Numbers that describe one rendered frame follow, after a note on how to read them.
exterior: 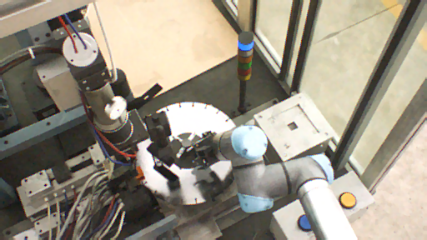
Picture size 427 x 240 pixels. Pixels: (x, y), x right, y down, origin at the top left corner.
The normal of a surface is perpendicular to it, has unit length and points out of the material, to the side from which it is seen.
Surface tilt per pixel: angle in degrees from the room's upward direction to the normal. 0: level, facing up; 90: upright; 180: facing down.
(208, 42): 0
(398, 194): 0
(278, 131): 0
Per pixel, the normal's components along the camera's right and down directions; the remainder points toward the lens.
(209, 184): -0.03, -0.47
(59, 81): 0.47, 0.77
